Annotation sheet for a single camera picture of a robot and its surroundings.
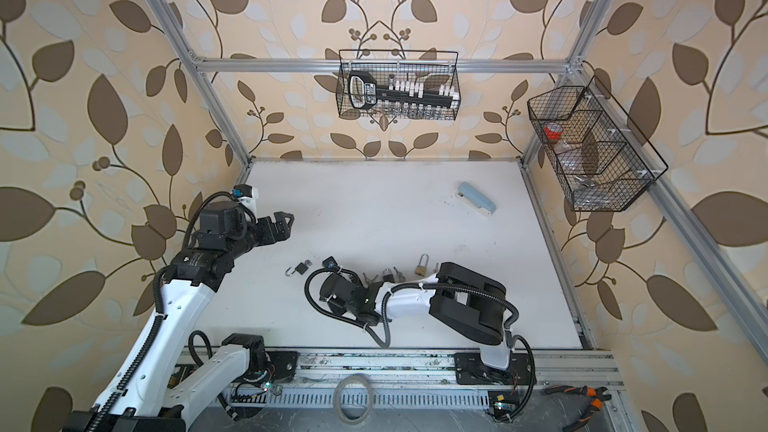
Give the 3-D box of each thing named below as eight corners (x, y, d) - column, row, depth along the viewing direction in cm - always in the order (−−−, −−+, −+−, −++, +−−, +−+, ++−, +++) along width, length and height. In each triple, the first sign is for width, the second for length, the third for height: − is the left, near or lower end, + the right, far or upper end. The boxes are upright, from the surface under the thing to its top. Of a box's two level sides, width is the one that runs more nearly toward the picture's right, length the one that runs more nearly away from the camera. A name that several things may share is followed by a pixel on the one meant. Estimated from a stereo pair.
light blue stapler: (454, 195, 112) (456, 187, 108) (462, 189, 114) (464, 180, 110) (487, 219, 105) (491, 211, 101) (495, 211, 107) (498, 203, 104)
